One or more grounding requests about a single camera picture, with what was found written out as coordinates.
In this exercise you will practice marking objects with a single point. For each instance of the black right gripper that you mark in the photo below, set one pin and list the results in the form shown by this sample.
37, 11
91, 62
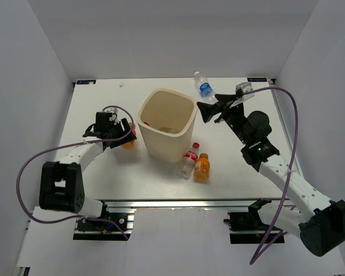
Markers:
207, 111

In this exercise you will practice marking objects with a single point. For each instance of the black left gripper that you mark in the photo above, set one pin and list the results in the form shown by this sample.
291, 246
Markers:
129, 137

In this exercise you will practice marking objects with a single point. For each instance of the orange juice bottle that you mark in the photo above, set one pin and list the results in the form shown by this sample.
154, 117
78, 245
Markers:
202, 168
130, 144

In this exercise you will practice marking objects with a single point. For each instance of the blue label crushed bottle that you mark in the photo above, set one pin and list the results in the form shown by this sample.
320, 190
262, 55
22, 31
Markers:
171, 131

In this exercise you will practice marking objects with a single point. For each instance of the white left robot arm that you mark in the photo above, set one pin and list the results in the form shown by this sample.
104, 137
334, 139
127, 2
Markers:
61, 186

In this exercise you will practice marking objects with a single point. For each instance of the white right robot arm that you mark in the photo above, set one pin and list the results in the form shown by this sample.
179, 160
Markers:
316, 220

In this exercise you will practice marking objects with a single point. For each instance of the cream plastic bin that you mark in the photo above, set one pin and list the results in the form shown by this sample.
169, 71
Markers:
167, 109

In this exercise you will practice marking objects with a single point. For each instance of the clear bottle blue label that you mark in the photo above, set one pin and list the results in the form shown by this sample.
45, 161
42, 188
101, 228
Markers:
204, 88

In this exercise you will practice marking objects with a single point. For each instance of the right blue table label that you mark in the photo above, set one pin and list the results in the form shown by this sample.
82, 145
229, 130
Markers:
257, 79

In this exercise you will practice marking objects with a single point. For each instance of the blue table label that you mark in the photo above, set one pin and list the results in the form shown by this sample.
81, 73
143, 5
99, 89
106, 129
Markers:
257, 79
86, 82

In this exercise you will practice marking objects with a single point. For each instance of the left blue table label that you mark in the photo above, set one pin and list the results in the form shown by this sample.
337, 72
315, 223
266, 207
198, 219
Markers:
86, 82

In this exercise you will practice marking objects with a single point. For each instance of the clear bottle red cap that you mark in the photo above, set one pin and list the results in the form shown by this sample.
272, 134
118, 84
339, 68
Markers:
188, 162

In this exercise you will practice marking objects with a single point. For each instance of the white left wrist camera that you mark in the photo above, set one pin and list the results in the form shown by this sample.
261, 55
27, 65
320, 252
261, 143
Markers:
111, 109

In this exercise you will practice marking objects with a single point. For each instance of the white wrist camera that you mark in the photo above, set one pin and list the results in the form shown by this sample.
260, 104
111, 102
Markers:
111, 109
240, 89

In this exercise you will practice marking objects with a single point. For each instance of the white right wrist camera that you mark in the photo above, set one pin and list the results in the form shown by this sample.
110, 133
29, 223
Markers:
240, 89

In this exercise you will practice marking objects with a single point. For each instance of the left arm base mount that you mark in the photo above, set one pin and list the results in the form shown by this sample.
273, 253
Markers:
115, 224

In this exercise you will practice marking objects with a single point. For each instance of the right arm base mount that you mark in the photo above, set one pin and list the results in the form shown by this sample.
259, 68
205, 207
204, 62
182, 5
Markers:
243, 221

